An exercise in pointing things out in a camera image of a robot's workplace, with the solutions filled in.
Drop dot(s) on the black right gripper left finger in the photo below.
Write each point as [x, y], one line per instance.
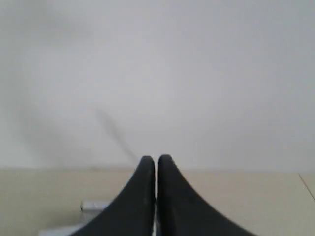
[132, 212]

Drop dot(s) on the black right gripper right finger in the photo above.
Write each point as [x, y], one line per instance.
[183, 212]

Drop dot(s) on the grey paper cutter base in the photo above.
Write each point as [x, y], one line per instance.
[89, 210]

